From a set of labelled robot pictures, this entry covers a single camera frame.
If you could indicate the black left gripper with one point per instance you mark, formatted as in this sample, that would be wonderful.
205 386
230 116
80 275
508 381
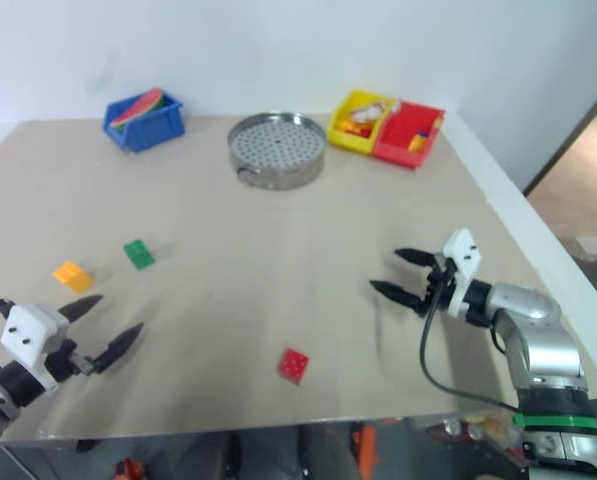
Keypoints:
65 360

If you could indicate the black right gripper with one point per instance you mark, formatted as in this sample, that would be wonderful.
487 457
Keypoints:
440 290

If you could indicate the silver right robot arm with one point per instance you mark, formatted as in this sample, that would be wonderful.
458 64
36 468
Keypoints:
545 345

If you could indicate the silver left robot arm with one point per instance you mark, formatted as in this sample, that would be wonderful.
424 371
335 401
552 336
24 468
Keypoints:
0 387

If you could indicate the orange toy brick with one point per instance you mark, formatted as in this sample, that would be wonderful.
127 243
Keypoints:
73 276

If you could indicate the green toy brick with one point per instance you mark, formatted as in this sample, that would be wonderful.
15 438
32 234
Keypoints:
139 255

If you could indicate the red plastic storage bin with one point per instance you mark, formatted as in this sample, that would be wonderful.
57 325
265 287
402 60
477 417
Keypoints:
400 145

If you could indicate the small yellow toy bottle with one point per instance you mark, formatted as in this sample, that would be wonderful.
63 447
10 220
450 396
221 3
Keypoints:
419 142

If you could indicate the red object under table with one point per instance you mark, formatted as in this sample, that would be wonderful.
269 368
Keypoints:
130 470

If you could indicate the red toy brick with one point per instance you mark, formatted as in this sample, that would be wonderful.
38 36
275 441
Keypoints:
293 365

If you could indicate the yellow plastic storage bin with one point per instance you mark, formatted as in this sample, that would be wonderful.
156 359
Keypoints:
350 140

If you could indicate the yellow orange toy food item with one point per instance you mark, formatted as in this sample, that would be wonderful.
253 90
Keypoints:
353 126

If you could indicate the colourful snack bags pile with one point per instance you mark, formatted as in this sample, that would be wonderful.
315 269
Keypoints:
483 427

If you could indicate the white toy food item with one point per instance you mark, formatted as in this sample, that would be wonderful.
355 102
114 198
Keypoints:
368 112

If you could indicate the orange black object under table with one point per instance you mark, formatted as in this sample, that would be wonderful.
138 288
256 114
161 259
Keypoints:
365 450

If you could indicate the pale box on floor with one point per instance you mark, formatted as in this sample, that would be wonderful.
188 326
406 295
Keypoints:
593 246

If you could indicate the round perforated metal steamer tray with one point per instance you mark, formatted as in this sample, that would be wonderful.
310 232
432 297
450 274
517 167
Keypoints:
277 147

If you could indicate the blue plastic storage bin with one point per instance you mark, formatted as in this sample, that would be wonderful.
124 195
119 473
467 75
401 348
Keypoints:
150 127

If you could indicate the dark rounded shape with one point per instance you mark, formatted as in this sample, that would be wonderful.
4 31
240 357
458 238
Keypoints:
288 452

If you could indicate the toy watermelon slice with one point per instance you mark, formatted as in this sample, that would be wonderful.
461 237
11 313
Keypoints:
138 107

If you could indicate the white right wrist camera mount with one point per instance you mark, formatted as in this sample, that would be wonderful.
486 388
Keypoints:
462 255

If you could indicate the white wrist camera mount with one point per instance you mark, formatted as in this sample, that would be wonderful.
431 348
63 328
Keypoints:
462 255
28 332

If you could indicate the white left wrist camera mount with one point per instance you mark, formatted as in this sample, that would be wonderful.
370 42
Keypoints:
28 332

